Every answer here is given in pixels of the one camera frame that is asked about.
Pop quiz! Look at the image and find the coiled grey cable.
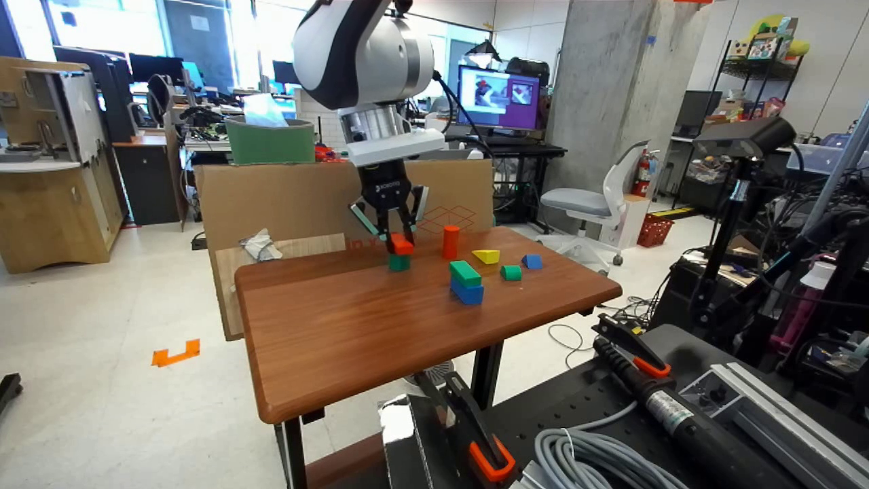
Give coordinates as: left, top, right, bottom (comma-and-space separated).
511, 401, 695, 489

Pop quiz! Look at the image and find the orange floor marker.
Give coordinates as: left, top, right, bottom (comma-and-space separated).
151, 339, 200, 368

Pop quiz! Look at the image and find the yellow wedge block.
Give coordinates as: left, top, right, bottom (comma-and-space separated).
471, 248, 503, 266

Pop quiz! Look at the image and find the black metal shelf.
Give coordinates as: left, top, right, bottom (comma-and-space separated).
710, 15, 810, 123

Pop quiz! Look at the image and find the computer monitor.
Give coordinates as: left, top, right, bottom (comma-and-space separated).
455, 65, 541, 130

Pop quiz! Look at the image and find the grey office chair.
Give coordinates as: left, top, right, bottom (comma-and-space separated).
541, 141, 645, 266

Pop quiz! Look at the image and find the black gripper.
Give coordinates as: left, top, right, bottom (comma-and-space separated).
346, 161, 429, 244

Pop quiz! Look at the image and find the orange rectangular block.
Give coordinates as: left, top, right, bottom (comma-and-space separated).
387, 235, 414, 257

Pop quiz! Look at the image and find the wooden cabinet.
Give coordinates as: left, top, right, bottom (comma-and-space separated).
0, 58, 125, 272

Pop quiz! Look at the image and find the wooden table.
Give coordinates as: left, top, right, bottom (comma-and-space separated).
237, 229, 618, 489

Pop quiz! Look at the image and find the blue rectangular block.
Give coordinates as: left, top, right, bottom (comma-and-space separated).
451, 282, 484, 304

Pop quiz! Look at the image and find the black orange clamp rear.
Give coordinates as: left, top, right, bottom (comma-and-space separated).
592, 316, 671, 401

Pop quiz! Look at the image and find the black orange clamp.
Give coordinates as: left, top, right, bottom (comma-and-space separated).
414, 373, 516, 489
592, 316, 671, 401

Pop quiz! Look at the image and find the red fire extinguisher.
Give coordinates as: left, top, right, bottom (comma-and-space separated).
633, 151, 653, 197

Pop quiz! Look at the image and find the orange-red cylinder block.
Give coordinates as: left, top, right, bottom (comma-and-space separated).
440, 227, 459, 262

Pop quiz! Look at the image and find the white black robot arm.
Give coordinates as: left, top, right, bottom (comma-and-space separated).
294, 0, 446, 257

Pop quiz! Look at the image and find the small green cube block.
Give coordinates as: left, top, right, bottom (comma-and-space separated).
387, 257, 410, 272

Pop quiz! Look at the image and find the large cardboard box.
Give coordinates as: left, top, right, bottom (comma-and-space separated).
196, 161, 494, 339

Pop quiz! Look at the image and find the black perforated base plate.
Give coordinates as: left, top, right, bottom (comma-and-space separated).
379, 327, 869, 489

